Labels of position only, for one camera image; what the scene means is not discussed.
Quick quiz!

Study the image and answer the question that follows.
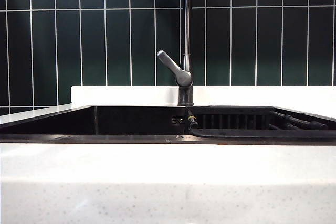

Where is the grey metal faucet lever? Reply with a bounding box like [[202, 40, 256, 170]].
[[156, 50, 194, 88]]

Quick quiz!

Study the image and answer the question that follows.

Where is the grey metal faucet spout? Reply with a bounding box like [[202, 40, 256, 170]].
[[177, 0, 195, 107]]

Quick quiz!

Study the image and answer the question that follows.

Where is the black kitchen sink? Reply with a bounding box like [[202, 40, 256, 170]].
[[0, 105, 336, 145]]

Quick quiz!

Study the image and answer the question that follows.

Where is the black slatted drain rack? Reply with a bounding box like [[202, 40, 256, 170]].
[[188, 107, 336, 139]]

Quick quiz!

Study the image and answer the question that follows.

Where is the black hose with yellow band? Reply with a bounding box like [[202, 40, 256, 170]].
[[186, 112, 198, 127]]

